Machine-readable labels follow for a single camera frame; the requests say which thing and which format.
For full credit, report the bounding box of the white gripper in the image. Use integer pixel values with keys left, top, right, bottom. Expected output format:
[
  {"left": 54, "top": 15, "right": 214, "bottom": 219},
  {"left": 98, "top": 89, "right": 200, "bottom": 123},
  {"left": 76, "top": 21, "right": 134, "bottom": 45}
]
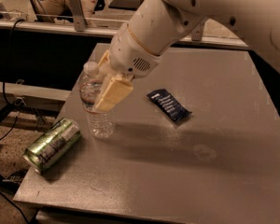
[{"left": 94, "top": 26, "right": 161, "bottom": 112}]

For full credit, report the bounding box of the clear plastic water bottle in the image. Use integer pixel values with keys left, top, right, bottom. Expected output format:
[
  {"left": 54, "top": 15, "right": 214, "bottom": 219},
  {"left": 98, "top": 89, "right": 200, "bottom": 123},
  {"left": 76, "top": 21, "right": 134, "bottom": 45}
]
[{"left": 78, "top": 62, "right": 115, "bottom": 139}]

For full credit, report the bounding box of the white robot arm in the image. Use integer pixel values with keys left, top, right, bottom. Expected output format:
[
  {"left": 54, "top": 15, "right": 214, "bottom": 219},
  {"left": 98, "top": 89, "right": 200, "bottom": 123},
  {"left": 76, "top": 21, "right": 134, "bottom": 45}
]
[{"left": 94, "top": 0, "right": 280, "bottom": 112}]

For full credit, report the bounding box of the green soda can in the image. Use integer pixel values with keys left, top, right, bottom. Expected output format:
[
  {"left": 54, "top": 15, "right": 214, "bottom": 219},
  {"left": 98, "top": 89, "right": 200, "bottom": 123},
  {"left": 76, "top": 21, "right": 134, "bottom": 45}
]
[{"left": 22, "top": 118, "right": 81, "bottom": 174}]

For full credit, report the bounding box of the dark blue snack packet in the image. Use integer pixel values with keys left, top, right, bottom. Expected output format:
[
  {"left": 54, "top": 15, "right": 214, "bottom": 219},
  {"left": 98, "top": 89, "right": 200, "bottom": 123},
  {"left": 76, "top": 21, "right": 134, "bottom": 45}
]
[{"left": 147, "top": 89, "right": 191, "bottom": 123}]

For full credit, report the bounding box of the seated person in beige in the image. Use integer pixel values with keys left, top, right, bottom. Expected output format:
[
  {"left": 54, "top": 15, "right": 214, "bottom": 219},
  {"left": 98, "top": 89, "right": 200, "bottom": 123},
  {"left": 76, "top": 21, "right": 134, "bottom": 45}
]
[{"left": 37, "top": 0, "right": 99, "bottom": 26}]

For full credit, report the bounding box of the left metal rail bracket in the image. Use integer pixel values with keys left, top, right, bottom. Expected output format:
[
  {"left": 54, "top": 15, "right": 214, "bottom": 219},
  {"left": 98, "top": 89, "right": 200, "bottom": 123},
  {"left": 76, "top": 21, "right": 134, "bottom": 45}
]
[{"left": 69, "top": 0, "right": 87, "bottom": 32}]

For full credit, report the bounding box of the metal rail bracket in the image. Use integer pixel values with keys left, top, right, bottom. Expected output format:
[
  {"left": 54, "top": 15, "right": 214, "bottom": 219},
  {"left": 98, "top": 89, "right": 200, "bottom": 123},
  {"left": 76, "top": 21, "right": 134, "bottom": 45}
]
[
  {"left": 191, "top": 18, "right": 207, "bottom": 42},
  {"left": 69, "top": 0, "right": 87, "bottom": 32}
]

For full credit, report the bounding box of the right metal rail bracket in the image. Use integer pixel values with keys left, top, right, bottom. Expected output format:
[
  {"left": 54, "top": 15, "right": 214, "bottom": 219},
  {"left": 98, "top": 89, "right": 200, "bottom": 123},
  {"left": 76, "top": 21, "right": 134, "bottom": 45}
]
[{"left": 191, "top": 18, "right": 207, "bottom": 42}]

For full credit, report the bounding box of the long metal rail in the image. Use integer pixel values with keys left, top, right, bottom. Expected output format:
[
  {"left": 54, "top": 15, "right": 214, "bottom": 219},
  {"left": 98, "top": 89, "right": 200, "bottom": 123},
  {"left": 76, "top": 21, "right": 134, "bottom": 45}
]
[{"left": 0, "top": 20, "right": 249, "bottom": 50}]

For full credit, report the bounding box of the black power cable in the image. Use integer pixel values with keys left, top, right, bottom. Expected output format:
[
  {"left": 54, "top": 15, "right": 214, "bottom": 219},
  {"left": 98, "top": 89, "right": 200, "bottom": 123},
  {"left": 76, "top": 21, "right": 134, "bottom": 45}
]
[{"left": 0, "top": 18, "right": 25, "bottom": 145}]

